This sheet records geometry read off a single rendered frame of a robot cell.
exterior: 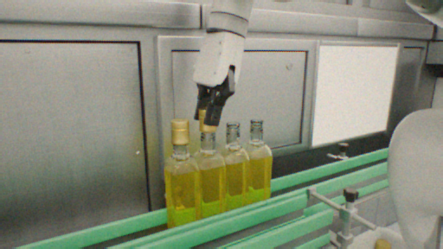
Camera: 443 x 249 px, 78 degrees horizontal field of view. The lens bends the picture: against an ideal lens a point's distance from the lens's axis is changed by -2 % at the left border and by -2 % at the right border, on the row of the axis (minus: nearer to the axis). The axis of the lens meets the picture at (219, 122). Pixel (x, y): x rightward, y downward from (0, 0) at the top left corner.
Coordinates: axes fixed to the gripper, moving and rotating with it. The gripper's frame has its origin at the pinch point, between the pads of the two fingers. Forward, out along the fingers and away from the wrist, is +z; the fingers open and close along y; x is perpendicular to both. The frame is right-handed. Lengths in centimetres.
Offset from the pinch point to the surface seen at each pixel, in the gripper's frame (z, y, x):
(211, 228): 20.8, 6.5, 2.7
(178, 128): 3.4, 1.4, -6.0
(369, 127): -4, -12, 73
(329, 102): -9, -12, 48
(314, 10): -34, -15, 35
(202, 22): -18.9, -13.1, 0.7
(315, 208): 18.8, 4.7, 33.6
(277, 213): 18.4, 6.7, 18.6
